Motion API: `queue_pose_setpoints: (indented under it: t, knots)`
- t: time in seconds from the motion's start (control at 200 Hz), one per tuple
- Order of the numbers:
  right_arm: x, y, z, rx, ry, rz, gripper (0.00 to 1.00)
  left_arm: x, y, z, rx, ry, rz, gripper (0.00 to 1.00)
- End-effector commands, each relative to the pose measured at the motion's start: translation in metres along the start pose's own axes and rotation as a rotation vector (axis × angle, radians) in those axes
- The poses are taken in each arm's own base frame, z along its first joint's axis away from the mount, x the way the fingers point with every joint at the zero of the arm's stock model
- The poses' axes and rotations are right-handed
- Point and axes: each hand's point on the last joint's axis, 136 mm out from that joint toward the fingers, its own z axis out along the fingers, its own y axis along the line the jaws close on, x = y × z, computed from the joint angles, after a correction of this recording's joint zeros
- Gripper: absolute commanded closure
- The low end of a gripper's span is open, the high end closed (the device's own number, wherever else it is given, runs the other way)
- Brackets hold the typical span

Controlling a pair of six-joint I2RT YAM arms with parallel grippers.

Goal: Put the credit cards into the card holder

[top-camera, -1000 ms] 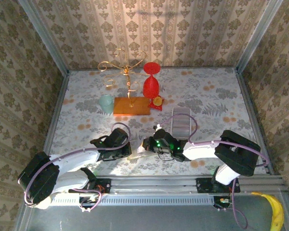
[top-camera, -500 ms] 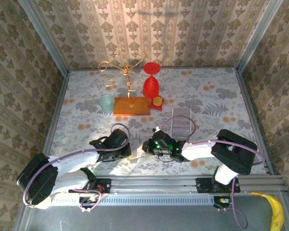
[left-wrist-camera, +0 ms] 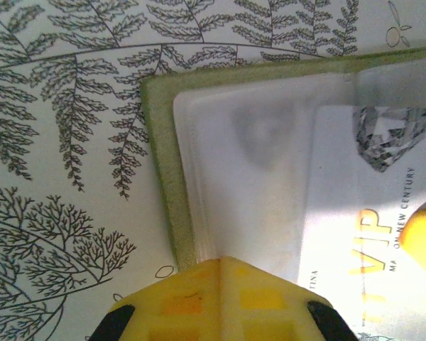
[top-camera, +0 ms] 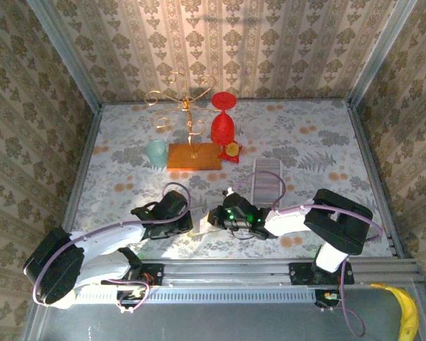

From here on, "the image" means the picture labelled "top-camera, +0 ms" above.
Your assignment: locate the pale teal cup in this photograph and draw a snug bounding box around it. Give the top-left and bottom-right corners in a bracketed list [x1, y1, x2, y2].
[144, 139, 168, 168]

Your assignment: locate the aluminium base beam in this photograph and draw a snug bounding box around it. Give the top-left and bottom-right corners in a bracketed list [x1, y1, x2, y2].
[138, 258, 425, 287]

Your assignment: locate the small black mounting plate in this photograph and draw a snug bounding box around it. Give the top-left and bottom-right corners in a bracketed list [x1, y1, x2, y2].
[141, 263, 164, 286]

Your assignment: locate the red and yellow small packet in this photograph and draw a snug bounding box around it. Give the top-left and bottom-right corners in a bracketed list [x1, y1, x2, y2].
[218, 141, 243, 164]

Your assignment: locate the wide black mounting plate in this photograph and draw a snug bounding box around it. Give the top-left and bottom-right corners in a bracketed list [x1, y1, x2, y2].
[289, 261, 355, 286]

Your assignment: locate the small circuit board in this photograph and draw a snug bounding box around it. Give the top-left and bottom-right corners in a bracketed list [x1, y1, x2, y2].
[116, 289, 145, 301]
[315, 289, 342, 306]

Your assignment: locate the red plastic goblet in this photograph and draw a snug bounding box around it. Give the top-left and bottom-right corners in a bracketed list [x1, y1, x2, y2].
[209, 91, 238, 146]

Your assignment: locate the yellow banana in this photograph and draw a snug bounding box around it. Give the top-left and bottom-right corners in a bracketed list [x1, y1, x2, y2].
[371, 283, 420, 341]

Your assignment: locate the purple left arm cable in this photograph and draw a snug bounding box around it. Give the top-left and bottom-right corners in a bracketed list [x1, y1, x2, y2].
[32, 181, 191, 306]

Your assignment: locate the gold wire stand wooden base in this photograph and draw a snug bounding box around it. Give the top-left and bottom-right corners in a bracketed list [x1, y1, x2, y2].
[143, 70, 223, 172]

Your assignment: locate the short purple cable loop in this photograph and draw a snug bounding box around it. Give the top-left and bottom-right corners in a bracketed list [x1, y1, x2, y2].
[115, 280, 153, 314]

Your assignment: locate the slotted grey cable duct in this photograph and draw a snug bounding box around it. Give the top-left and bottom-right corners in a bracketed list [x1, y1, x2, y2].
[74, 286, 317, 305]

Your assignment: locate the aluminium frame rail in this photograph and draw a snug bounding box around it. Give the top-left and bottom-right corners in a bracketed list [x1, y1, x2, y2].
[346, 100, 411, 259]
[52, 104, 104, 259]

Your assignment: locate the long purple cable loop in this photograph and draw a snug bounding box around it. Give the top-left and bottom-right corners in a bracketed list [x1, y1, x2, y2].
[340, 269, 367, 338]

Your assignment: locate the aluminium frame post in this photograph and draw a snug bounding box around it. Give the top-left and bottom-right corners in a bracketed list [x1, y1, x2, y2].
[26, 0, 103, 112]
[346, 0, 420, 106]

